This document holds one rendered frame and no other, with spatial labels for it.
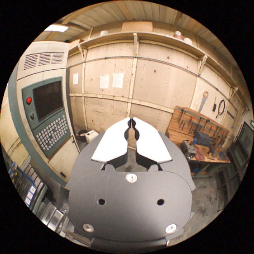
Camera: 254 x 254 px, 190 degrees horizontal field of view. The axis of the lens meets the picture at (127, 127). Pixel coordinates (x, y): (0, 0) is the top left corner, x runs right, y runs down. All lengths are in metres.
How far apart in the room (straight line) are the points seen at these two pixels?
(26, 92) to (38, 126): 0.31
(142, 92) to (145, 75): 0.33
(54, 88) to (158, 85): 1.49
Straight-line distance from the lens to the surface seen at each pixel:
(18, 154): 2.06
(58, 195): 1.05
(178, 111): 1.61
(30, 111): 0.77
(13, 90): 0.34
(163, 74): 1.56
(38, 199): 1.15
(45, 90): 0.83
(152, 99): 1.56
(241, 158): 3.68
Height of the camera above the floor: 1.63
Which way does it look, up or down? 32 degrees down
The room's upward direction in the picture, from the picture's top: 8 degrees clockwise
